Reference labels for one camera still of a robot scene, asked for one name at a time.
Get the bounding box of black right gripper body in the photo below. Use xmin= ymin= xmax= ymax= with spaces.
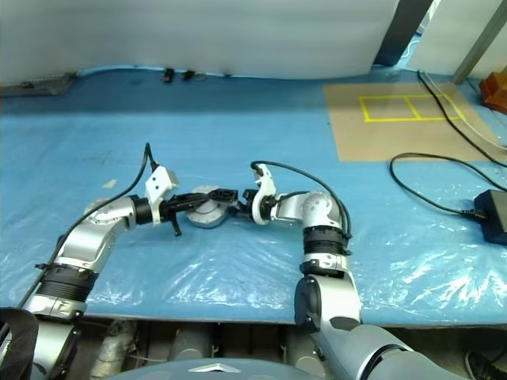
xmin=236 ymin=188 xmax=259 ymax=221

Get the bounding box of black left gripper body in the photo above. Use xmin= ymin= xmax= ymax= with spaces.
xmin=157 ymin=196 xmax=183 ymax=238

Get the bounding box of silver motor lid circuit board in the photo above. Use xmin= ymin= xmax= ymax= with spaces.
xmin=185 ymin=184 xmax=229 ymax=222

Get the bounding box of blue plastic table cover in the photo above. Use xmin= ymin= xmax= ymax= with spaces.
xmin=0 ymin=65 xmax=507 ymax=328

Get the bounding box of grey rounded cylinder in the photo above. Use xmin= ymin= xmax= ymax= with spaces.
xmin=168 ymin=327 xmax=217 ymax=362
xmin=283 ymin=330 xmax=328 ymax=377

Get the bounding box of grey robot torso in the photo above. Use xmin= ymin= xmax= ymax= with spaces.
xmin=128 ymin=357 xmax=332 ymax=380

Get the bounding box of brown cardboard sheet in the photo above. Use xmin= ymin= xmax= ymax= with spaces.
xmin=322 ymin=82 xmax=503 ymax=163

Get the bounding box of white foam board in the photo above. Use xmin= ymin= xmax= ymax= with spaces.
xmin=0 ymin=0 xmax=402 ymax=82

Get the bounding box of yellow tape grid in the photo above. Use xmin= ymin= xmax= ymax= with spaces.
xmin=359 ymin=93 xmax=467 ymax=124

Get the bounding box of dark pillar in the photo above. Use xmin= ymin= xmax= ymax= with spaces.
xmin=373 ymin=0 xmax=433 ymax=67

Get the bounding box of black power adapter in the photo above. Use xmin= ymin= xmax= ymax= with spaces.
xmin=473 ymin=188 xmax=507 ymax=246

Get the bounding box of white panel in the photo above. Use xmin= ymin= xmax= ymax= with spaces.
xmin=407 ymin=0 xmax=507 ymax=76

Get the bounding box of orange wooden block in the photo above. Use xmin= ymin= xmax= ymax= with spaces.
xmin=478 ymin=71 xmax=507 ymax=110

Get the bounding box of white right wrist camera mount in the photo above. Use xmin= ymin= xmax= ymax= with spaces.
xmin=250 ymin=164 xmax=279 ymax=227

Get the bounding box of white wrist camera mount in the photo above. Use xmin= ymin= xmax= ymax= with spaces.
xmin=143 ymin=165 xmax=181 ymax=227
xmin=250 ymin=164 xmax=279 ymax=227

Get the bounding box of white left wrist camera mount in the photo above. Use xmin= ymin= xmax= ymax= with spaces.
xmin=143 ymin=165 xmax=181 ymax=227

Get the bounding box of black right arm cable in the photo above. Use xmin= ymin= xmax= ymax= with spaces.
xmin=250 ymin=159 xmax=353 ymax=254

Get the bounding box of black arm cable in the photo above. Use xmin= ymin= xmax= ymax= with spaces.
xmin=105 ymin=142 xmax=159 ymax=205
xmin=250 ymin=159 xmax=353 ymax=254

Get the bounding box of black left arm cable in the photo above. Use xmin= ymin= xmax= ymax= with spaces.
xmin=105 ymin=142 xmax=159 ymax=205

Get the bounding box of silver flexible duct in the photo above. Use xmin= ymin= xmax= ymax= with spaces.
xmin=90 ymin=319 xmax=139 ymax=378

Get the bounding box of black fabric strap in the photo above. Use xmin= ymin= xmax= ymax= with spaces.
xmin=0 ymin=307 xmax=40 ymax=380

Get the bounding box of long black cable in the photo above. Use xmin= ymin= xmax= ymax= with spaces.
xmin=417 ymin=70 xmax=507 ymax=165

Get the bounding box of black adapter cable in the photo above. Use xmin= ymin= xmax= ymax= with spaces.
xmin=389 ymin=152 xmax=507 ymax=219

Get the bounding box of white cable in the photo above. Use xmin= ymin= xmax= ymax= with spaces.
xmin=423 ymin=73 xmax=507 ymax=150

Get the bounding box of grey metal post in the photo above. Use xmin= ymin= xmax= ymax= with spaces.
xmin=454 ymin=0 xmax=507 ymax=85

